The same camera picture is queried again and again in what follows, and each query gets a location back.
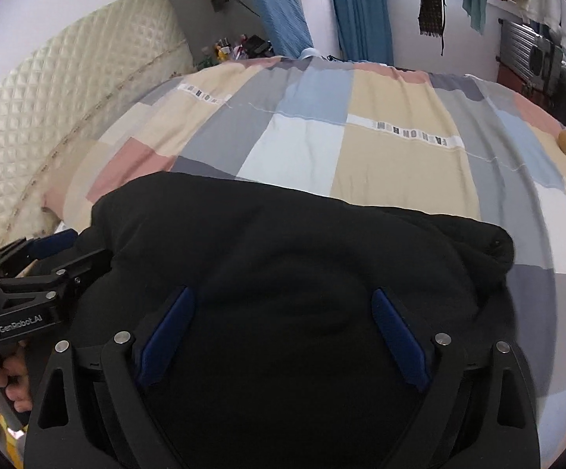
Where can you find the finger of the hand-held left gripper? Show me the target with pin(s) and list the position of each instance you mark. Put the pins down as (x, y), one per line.
(85, 266)
(56, 243)

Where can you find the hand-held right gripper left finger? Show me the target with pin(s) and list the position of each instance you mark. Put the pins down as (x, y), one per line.
(161, 342)

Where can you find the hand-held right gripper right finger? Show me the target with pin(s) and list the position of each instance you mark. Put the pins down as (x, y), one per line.
(405, 342)

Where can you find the black puffer jacket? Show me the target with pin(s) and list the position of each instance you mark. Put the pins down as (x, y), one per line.
(288, 264)

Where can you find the person's left hand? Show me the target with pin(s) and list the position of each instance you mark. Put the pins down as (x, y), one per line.
(16, 386)

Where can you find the yellow cloth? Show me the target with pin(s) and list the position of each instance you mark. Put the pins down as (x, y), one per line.
(9, 442)

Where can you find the cream quilted headboard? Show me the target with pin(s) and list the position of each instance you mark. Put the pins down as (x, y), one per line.
(68, 83)

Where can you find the patchwork bed cover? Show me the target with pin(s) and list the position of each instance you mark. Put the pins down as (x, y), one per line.
(385, 166)

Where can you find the bedside bottles and clutter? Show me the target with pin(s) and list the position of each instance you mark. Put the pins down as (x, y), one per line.
(234, 51)

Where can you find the dark red box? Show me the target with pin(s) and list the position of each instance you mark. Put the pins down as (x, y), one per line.
(512, 80)

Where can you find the silver suitcase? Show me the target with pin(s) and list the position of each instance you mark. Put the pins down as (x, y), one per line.
(517, 49)

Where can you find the blue folded ironing board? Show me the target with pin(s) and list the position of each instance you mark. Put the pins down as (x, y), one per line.
(278, 14)

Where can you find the blue curtain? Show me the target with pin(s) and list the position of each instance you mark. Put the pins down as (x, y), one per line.
(361, 10)

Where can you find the teal hanging cloth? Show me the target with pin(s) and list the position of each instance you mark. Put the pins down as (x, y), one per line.
(473, 5)

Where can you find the white hoodie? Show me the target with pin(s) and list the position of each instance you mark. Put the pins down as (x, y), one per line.
(547, 5)

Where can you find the black wall socket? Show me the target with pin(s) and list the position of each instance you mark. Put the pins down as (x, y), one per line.
(220, 3)

